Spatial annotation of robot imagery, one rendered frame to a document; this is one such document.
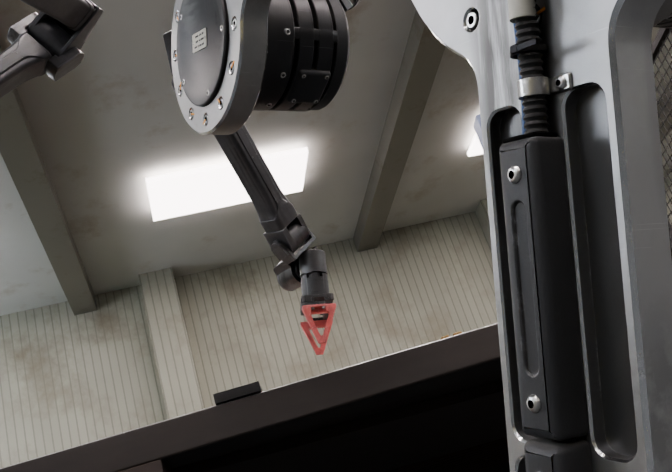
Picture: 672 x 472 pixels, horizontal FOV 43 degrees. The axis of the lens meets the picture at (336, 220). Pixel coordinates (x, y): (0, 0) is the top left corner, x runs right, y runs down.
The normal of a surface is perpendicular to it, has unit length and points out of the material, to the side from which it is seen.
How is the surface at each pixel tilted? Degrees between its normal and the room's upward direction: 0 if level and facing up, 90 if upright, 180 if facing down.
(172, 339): 90
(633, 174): 115
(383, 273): 90
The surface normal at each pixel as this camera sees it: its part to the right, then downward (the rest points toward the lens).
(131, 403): 0.11, -0.46
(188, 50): -0.86, 0.04
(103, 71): 0.28, 0.86
